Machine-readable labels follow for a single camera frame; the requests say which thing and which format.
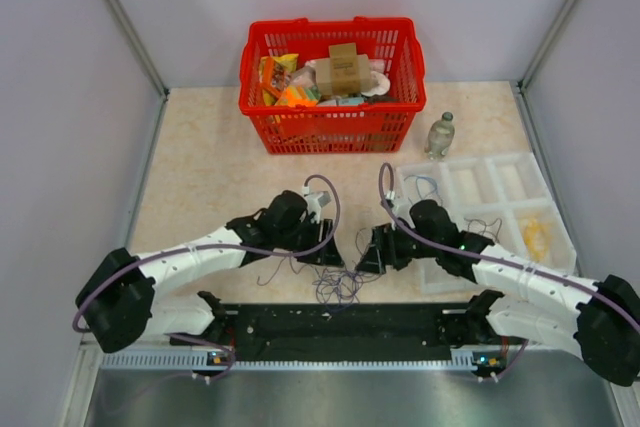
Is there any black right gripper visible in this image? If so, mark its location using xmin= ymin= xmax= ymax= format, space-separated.
xmin=356 ymin=220 xmax=441 ymax=275

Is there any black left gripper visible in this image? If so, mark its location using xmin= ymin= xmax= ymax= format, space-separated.
xmin=275 ymin=216 xmax=343 ymax=268

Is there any blue thin wire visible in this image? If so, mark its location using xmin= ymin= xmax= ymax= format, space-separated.
xmin=402 ymin=174 xmax=444 ymax=203

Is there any yellow thin wire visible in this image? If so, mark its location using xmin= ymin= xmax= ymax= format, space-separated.
xmin=519 ymin=216 xmax=554 ymax=261

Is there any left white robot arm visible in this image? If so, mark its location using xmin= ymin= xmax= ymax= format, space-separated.
xmin=75 ymin=187 xmax=344 ymax=354

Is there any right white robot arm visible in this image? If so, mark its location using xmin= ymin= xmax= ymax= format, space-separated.
xmin=356 ymin=198 xmax=639 ymax=387

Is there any red plastic shopping basket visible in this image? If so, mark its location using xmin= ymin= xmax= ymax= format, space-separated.
xmin=238 ymin=17 xmax=427 ymax=155

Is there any white compartment tray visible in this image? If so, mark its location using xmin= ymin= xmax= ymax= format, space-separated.
xmin=395 ymin=152 xmax=576 ymax=274

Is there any clear plastic bottle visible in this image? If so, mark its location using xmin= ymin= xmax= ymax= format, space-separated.
xmin=425 ymin=112 xmax=455 ymax=159

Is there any orange sponge pack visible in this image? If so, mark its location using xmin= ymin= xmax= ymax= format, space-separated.
xmin=275 ymin=85 xmax=321 ymax=108

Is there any pink white plush item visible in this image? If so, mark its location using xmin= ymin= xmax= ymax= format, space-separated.
xmin=362 ymin=59 xmax=391 ymax=97

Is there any orange snack packet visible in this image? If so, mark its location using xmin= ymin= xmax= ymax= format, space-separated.
xmin=258 ymin=54 xmax=298 ymax=106

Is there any brown cardboard box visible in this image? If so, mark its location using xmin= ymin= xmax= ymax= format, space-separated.
xmin=314 ymin=43 xmax=371 ymax=97

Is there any dark purple wire in tray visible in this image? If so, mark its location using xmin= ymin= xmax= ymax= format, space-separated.
xmin=463 ymin=216 xmax=504 ymax=243

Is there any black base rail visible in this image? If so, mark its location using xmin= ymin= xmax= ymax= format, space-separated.
xmin=169 ymin=289 xmax=531 ymax=363

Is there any white slotted cable duct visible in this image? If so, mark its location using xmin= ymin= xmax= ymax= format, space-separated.
xmin=100 ymin=349 xmax=506 ymax=373

